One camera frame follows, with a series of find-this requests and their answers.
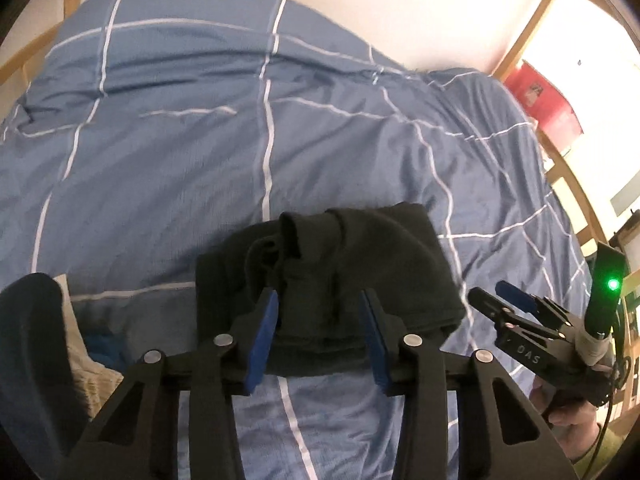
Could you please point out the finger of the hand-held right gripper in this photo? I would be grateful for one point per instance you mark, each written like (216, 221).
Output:
(487, 304)
(515, 295)

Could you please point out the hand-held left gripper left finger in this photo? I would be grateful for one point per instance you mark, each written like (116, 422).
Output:
(260, 342)

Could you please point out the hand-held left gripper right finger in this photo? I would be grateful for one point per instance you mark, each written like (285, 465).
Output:
(376, 342)

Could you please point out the black pants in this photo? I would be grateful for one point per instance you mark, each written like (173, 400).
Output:
(340, 285)

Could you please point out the person's right forearm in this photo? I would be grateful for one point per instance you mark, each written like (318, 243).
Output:
(597, 452)

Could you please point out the person's right hand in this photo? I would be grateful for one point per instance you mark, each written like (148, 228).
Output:
(567, 412)

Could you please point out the folded blue garment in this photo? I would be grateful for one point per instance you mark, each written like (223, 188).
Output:
(107, 347)

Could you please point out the folded cream garment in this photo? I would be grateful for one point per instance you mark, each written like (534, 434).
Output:
(87, 367)

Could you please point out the red storage box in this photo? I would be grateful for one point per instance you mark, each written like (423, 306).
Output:
(542, 100)

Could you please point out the blue checked blanket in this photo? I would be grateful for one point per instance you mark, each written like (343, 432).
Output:
(225, 135)

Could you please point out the folded navy garment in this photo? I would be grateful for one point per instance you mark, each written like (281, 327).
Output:
(32, 360)

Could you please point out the wooden bed frame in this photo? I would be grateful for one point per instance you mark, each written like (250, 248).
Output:
(560, 110)

